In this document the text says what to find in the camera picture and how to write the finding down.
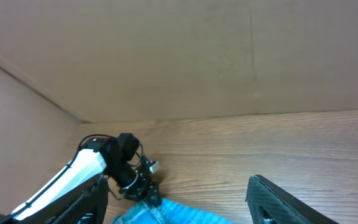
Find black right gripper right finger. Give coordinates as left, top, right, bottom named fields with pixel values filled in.
left=246, top=175, right=337, bottom=224

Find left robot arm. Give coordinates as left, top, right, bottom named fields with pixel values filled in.
left=5, top=133, right=162, bottom=223

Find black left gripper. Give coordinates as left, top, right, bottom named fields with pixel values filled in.
left=122, top=174, right=162, bottom=207

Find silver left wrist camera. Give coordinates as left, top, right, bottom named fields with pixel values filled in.
left=149, top=161, right=160, bottom=174

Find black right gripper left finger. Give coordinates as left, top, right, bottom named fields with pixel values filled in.
left=0, top=174, right=109, bottom=224

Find light blue denim jeans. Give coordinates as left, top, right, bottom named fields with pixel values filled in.
left=112, top=199, right=231, bottom=224

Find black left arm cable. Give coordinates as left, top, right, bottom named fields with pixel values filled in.
left=11, top=133, right=114, bottom=215

